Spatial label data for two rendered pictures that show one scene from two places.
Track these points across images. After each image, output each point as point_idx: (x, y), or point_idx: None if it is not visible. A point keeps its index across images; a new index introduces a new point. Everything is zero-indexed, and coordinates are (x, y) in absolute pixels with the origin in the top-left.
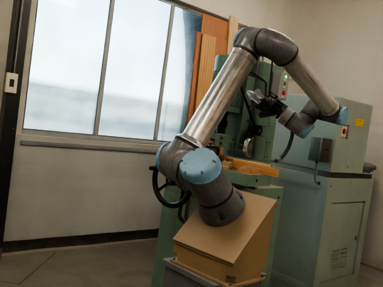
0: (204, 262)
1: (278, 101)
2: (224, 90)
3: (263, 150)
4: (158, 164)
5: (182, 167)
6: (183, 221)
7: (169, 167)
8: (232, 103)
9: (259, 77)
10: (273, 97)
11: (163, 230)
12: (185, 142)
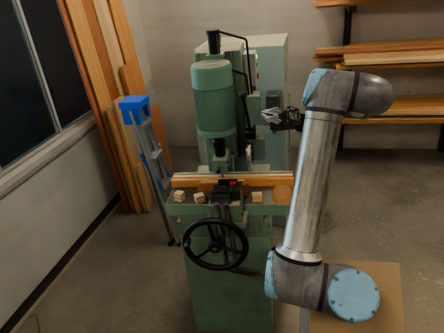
0: None
1: (301, 114)
2: (328, 178)
3: (263, 150)
4: (274, 296)
5: (341, 313)
6: (235, 271)
7: (302, 302)
8: (233, 122)
9: (237, 71)
10: (293, 110)
11: (192, 271)
12: (309, 265)
